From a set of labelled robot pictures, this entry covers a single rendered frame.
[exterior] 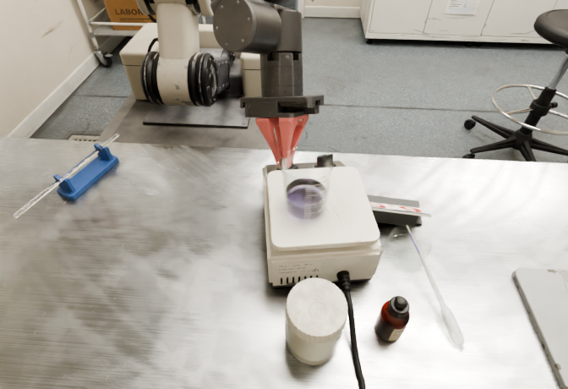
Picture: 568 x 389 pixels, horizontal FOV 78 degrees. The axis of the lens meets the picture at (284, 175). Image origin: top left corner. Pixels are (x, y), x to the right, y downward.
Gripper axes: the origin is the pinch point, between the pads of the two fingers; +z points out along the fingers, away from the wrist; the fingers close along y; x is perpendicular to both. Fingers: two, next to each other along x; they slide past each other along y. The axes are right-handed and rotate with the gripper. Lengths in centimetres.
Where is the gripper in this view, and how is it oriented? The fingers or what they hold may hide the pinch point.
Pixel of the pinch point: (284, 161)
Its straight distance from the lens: 50.4
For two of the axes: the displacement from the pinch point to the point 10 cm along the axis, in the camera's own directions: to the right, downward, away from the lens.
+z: 0.3, 9.7, 2.5
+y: 9.3, 0.6, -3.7
